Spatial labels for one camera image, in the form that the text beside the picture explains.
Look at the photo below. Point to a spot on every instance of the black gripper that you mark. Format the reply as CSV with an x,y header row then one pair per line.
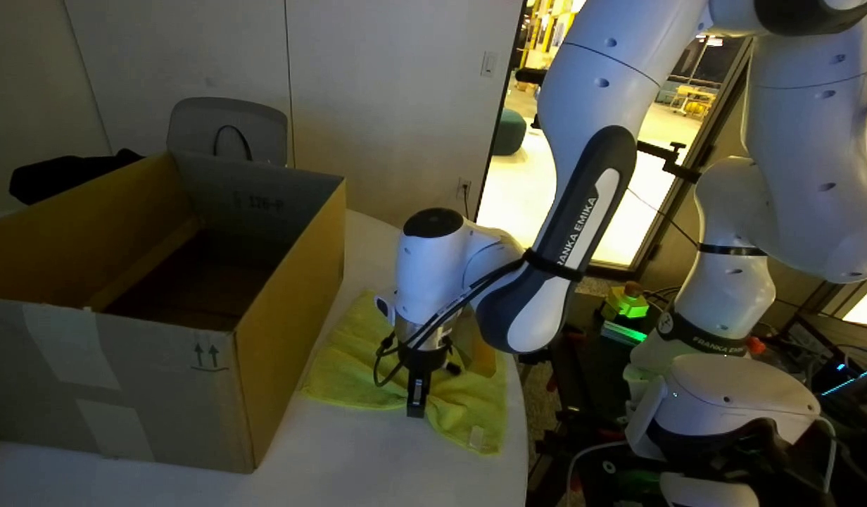
x,y
422,360

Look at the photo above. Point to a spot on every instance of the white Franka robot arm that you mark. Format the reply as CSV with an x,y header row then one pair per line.
x,y
591,94

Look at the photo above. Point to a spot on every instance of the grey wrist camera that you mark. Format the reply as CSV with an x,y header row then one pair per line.
x,y
383,304

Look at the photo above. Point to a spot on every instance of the grey chair backrest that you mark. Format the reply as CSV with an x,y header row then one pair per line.
x,y
226,118

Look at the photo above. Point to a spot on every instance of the green glowing device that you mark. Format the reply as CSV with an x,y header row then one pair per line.
x,y
628,304

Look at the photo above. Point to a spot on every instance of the black bundled fabric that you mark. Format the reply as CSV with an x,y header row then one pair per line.
x,y
69,171

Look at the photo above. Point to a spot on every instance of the yellow microfibre cloth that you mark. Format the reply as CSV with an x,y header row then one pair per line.
x,y
359,374

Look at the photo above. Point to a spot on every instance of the brown cardboard box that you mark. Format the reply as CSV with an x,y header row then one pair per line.
x,y
105,395

